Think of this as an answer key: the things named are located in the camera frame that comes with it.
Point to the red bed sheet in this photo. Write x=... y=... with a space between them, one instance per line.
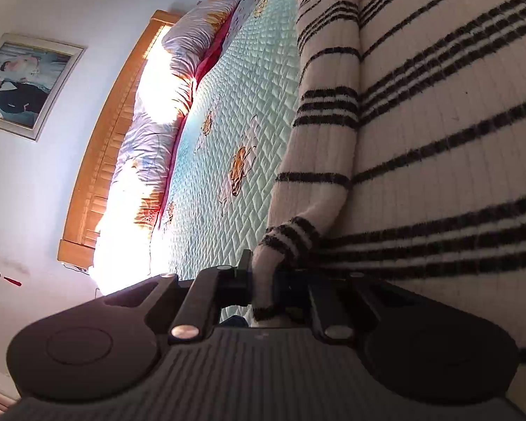
x=210 y=59

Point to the wooden headboard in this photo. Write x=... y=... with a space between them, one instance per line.
x=101 y=158

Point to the framed wedding photo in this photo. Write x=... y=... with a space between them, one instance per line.
x=22 y=83

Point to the floral pillows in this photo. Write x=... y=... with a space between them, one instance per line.
x=158 y=131

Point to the small red tassel charm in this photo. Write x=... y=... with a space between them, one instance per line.
x=8 y=278

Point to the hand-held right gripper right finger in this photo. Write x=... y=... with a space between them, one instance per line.
x=294 y=291

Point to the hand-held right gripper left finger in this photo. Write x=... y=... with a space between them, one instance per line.
x=244 y=272

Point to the striped white knit sweater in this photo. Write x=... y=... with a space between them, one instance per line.
x=442 y=118

